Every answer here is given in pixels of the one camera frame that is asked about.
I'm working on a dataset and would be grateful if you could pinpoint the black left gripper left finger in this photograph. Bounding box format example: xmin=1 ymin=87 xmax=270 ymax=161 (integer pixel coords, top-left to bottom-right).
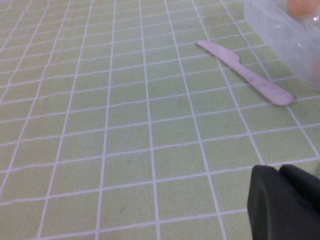
xmin=246 ymin=164 xmax=320 ymax=240

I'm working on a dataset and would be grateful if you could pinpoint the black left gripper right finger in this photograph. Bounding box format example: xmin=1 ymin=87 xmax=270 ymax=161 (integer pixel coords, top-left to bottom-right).
xmin=278 ymin=164 xmax=320 ymax=215

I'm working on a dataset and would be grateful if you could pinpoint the clear plastic egg box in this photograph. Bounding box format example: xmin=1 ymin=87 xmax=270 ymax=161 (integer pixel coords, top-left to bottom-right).
xmin=243 ymin=0 xmax=320 ymax=91

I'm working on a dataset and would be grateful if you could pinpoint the orange plastic egg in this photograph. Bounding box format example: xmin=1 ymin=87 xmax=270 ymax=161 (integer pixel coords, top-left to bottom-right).
xmin=286 ymin=0 xmax=317 ymax=18

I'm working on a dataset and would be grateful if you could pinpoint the pink plastic knife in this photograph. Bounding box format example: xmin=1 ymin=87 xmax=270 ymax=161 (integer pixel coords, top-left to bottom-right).
xmin=196 ymin=39 xmax=295 ymax=107

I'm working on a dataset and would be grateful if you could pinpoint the green checked tablecloth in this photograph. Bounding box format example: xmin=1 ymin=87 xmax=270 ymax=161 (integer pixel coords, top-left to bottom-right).
xmin=0 ymin=0 xmax=320 ymax=240

